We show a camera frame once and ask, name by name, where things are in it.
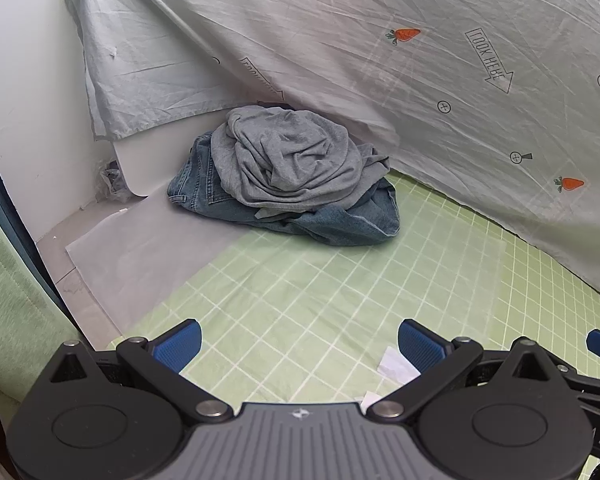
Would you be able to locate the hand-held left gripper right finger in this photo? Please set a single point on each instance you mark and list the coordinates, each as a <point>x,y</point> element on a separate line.
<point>420,347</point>

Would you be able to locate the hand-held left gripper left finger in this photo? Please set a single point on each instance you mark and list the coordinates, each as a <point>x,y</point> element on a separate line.
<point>177,347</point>

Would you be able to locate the grey zip hoodie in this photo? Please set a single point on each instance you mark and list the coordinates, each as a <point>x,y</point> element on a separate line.
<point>285,160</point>

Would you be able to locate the white paper scrap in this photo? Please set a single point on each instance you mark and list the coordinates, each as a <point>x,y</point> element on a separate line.
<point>370,400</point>
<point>397,365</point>

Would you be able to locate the translucent paper sheet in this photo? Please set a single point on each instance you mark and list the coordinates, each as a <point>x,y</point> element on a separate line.
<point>145,260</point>

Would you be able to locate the green checked bed sheet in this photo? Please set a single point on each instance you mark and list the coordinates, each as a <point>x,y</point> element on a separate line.
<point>330,285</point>

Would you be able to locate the blue denim jeans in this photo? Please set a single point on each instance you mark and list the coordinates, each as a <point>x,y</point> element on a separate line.
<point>340,225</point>

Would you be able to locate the green cloth curtain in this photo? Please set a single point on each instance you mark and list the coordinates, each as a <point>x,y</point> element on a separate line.
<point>10,285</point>

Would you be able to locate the clear plastic bag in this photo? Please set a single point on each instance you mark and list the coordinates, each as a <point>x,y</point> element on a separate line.
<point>111,177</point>

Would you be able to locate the white board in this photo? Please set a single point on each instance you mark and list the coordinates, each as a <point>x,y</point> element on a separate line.
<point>150,160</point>

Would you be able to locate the grey carrot print sheet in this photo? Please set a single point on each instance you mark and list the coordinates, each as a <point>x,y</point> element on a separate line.
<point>380,60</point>

